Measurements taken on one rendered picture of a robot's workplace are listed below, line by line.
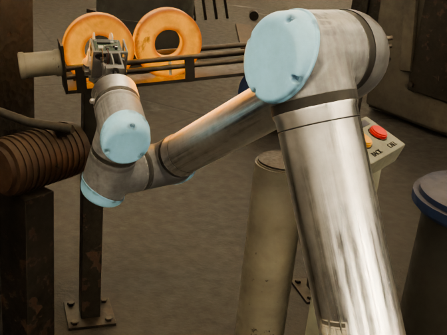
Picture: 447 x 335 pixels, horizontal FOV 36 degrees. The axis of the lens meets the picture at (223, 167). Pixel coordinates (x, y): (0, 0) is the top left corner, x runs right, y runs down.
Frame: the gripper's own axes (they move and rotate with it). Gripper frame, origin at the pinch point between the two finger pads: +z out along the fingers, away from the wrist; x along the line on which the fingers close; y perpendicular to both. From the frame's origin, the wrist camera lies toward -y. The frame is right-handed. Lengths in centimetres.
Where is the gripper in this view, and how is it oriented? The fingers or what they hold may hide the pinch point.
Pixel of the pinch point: (99, 46)
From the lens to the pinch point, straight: 156.2
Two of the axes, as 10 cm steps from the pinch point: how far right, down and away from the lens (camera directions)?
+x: -9.5, 0.4, -3.2
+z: -2.6, -6.5, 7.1
